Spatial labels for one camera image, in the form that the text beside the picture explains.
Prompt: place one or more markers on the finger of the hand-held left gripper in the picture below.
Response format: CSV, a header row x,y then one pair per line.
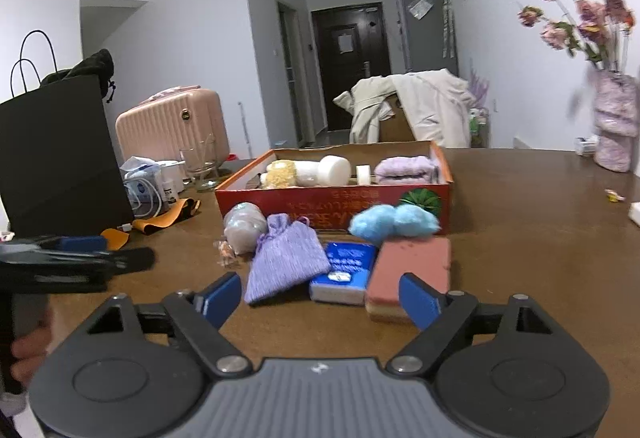
x,y
82,244
132,260

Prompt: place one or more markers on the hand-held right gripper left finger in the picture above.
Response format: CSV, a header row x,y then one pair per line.
x,y
222,300

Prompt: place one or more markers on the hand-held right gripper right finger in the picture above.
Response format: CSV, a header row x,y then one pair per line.
x,y
417,303

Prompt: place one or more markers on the pink sponge block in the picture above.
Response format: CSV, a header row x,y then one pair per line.
x,y
400,263

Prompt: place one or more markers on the blue tissue pack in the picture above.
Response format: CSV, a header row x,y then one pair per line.
x,y
340,273

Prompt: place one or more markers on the blue fluffy plush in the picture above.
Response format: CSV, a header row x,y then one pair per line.
x,y
385,220

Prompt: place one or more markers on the red cardboard box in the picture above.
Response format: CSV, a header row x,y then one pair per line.
x,y
310,205

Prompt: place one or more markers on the purple towel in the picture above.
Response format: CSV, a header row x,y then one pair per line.
x,y
405,168

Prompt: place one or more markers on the white and yellow alpaca plush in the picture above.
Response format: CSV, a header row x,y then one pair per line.
x,y
282,175

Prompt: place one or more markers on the white roll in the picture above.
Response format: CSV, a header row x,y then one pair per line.
x,y
364,174

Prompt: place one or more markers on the person's left hand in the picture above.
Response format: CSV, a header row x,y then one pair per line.
x,y
32,353

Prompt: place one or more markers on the small wrapped candy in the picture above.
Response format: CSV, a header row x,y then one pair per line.
x,y
226,253

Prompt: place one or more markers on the plastic bag with blue jar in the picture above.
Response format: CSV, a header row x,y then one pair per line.
x,y
142,190

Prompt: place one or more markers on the clear bag with pale ball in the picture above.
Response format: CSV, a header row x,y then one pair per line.
x,y
242,228

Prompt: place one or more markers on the small white bottle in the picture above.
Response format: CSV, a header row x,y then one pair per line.
x,y
172,183

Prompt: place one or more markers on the black paper bag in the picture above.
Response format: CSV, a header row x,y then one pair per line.
x,y
60,158

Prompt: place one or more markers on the clear glass cup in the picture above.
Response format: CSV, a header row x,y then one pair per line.
x,y
200,168

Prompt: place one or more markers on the pink suitcase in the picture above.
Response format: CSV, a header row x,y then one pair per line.
x,y
170,123

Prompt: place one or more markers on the thin white pole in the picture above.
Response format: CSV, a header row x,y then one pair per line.
x,y
245,130

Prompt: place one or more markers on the brown cardboard box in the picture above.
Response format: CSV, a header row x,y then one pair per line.
x,y
395,128

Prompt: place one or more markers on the black cloth pouch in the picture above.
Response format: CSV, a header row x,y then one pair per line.
x,y
95,65

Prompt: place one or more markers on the green bottle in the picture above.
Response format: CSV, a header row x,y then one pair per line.
x,y
475,130

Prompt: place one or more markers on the beige coat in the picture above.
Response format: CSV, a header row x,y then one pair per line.
x,y
430,108

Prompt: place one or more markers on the dark entrance door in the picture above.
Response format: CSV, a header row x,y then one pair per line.
x,y
350,88

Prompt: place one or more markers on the purple lavender bunch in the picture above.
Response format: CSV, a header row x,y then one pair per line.
x,y
479,85

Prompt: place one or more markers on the interior side door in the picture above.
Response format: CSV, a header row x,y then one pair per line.
x,y
290,78

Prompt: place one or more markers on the white charger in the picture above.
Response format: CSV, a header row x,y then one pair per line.
x,y
635,213

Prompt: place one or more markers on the grey refrigerator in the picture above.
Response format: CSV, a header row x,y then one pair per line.
x,y
425,43

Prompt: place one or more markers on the pink vase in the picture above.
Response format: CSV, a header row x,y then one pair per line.
x,y
612,128

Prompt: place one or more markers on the paper on door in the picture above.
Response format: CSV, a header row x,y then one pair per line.
x,y
346,43

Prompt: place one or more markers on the paper on refrigerator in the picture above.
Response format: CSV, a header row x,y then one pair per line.
x,y
419,9

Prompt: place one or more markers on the dried pink flowers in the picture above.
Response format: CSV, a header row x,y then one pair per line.
x,y
590,10

